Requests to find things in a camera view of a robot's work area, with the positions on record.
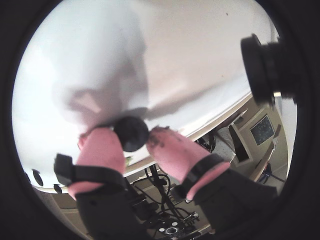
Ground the pink-covered gripper finger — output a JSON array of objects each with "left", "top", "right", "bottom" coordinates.
[
  {"left": 54, "top": 127, "right": 154, "bottom": 240},
  {"left": 146, "top": 126, "right": 279, "bottom": 236}
]

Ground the black camera tripod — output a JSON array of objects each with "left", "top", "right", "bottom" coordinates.
[{"left": 129, "top": 166, "right": 201, "bottom": 240}]

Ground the dark framed wall picture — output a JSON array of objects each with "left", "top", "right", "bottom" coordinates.
[{"left": 249, "top": 114, "right": 275, "bottom": 147}]

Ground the black fisheye camera lens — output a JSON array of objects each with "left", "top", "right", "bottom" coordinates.
[{"left": 239, "top": 33, "right": 301, "bottom": 107}]

